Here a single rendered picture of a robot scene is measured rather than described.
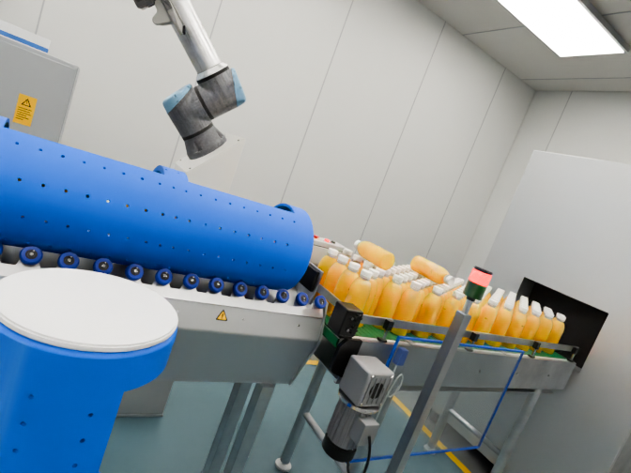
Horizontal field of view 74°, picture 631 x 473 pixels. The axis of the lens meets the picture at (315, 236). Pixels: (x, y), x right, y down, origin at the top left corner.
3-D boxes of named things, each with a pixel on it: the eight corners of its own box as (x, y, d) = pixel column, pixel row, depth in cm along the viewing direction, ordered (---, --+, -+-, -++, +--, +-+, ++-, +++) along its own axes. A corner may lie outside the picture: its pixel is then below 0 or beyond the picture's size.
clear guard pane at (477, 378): (347, 460, 147) (398, 338, 140) (477, 446, 190) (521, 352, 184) (347, 461, 147) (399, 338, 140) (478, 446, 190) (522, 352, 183)
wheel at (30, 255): (35, 268, 95) (36, 267, 93) (14, 260, 93) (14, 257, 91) (46, 252, 97) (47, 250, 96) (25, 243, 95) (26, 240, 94)
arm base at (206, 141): (183, 158, 193) (172, 139, 188) (217, 138, 200) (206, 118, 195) (197, 160, 178) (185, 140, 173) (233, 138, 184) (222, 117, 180)
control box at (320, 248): (292, 252, 182) (300, 231, 180) (328, 261, 193) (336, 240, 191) (302, 261, 173) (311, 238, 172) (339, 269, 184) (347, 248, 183)
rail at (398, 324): (353, 321, 137) (356, 312, 136) (575, 351, 225) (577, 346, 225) (354, 322, 136) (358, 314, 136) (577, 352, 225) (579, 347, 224)
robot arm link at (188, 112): (182, 132, 191) (160, 97, 182) (215, 116, 190) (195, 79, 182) (179, 140, 177) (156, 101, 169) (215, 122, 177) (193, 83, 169)
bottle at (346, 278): (322, 310, 151) (340, 263, 149) (334, 311, 156) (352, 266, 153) (334, 319, 146) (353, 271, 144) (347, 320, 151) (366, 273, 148)
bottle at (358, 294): (355, 325, 148) (374, 278, 146) (355, 332, 141) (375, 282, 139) (336, 318, 149) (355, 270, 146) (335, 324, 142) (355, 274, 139)
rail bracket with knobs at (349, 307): (322, 326, 137) (332, 297, 136) (339, 328, 141) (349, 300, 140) (338, 341, 129) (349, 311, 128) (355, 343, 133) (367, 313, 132)
